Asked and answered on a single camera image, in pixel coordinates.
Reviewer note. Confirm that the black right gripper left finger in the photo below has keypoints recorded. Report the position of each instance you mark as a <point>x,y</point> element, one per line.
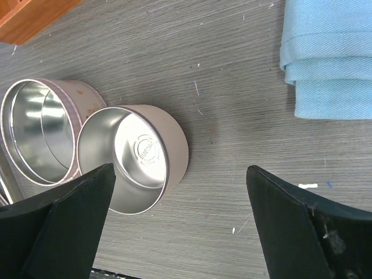
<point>56,233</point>

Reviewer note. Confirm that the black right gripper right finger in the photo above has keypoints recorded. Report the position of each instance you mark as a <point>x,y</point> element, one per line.
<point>304,235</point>

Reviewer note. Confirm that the tall pink lunch tin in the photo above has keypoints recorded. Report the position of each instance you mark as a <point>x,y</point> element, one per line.
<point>40,123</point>

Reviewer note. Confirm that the short pink lunch tin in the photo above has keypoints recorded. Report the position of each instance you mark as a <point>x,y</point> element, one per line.
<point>147,147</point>

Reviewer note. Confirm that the folded light blue cloth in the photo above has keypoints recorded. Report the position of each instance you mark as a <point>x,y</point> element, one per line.
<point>325,54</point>

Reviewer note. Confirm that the wooden compartment tray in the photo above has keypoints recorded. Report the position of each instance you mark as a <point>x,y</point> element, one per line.
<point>23,20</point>

